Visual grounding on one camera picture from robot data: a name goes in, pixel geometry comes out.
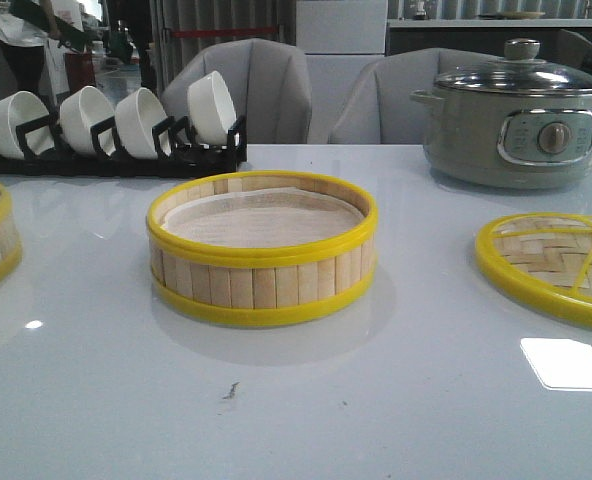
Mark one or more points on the woven bamboo steamer lid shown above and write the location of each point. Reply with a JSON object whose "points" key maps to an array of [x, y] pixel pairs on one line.
{"points": [[543, 260]]}

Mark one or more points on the white steamer liner paper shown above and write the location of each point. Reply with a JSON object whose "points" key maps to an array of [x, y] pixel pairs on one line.
{"points": [[266, 218]]}

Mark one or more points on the black dish rack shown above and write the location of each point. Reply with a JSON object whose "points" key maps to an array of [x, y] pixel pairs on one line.
{"points": [[178, 154]]}

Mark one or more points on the white bowl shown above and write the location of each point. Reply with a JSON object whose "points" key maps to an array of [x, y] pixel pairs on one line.
{"points": [[78, 113], [211, 108], [135, 117], [19, 108]]}

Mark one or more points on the right grey chair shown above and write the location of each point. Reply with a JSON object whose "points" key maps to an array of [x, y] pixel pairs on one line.
{"points": [[379, 110]]}

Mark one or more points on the grey chair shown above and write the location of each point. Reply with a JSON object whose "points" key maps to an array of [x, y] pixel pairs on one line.
{"points": [[379, 110], [269, 84]]}

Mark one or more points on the left grey chair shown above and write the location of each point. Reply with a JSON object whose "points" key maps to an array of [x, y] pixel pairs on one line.
{"points": [[269, 84]]}

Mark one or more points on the white cabinet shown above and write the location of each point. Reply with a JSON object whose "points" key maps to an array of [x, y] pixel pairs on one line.
{"points": [[339, 38]]}

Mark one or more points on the green electric cooking pot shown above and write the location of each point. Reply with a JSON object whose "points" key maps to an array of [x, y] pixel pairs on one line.
{"points": [[508, 140]]}

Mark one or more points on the red fire extinguisher box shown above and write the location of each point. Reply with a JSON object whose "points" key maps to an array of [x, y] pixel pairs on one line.
{"points": [[79, 70]]}

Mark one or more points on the glass pot lid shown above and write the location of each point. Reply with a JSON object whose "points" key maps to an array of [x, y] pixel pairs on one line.
{"points": [[518, 72]]}

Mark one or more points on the person in background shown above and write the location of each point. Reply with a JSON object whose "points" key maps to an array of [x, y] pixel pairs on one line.
{"points": [[25, 26]]}

